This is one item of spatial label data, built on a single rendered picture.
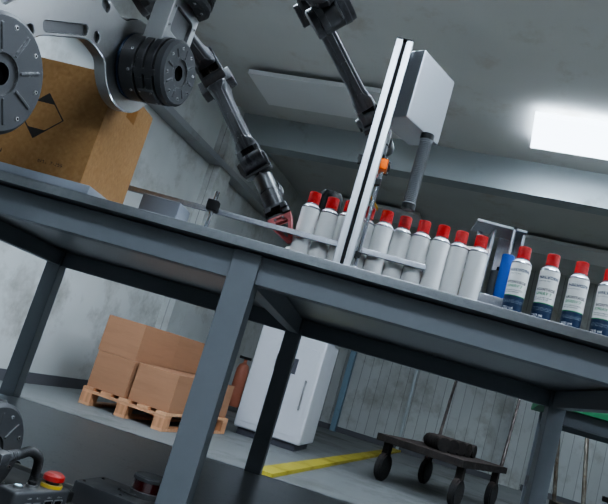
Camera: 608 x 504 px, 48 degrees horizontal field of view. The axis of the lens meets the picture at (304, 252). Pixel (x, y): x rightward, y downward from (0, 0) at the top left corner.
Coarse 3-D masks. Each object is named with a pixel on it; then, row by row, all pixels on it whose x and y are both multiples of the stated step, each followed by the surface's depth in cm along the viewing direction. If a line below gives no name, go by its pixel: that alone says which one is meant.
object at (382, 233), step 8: (384, 216) 181; (392, 216) 182; (376, 224) 181; (384, 224) 180; (376, 232) 180; (384, 232) 179; (392, 232) 181; (376, 240) 179; (384, 240) 179; (368, 248) 181; (376, 248) 178; (384, 248) 179; (368, 256) 179; (368, 264) 178; (376, 264) 178; (376, 272) 177
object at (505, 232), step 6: (480, 222) 186; (486, 222) 185; (492, 222) 185; (474, 228) 193; (480, 228) 191; (486, 228) 190; (492, 228) 188; (498, 228) 186; (504, 228) 185; (510, 228) 184; (516, 228) 184; (498, 234) 192; (504, 234) 190; (510, 234) 189; (516, 234) 187; (522, 234) 185; (516, 240) 193
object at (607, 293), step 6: (606, 270) 175; (606, 276) 174; (606, 282) 174; (600, 288) 174; (606, 288) 173; (600, 294) 173; (606, 294) 172; (600, 300) 173; (606, 300) 172; (594, 306) 174; (600, 306) 172; (606, 306) 171; (594, 312) 173; (600, 312) 172; (606, 312) 171; (594, 318) 172; (600, 318) 171; (606, 318) 171; (594, 324) 172; (600, 324) 171; (606, 324) 170; (594, 330) 171; (600, 330) 170; (606, 330) 170
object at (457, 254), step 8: (456, 232) 181; (464, 232) 179; (456, 240) 180; (464, 240) 179; (456, 248) 178; (464, 248) 178; (448, 256) 179; (456, 256) 177; (464, 256) 178; (448, 264) 178; (456, 264) 177; (464, 264) 178; (448, 272) 177; (456, 272) 177; (448, 280) 176; (456, 280) 176; (440, 288) 177; (448, 288) 176; (456, 288) 176
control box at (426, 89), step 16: (416, 64) 173; (432, 64) 176; (416, 80) 171; (432, 80) 176; (448, 80) 182; (400, 96) 173; (416, 96) 172; (432, 96) 177; (448, 96) 183; (400, 112) 171; (416, 112) 172; (432, 112) 178; (400, 128) 177; (416, 128) 175; (432, 128) 179; (416, 144) 185; (432, 144) 182
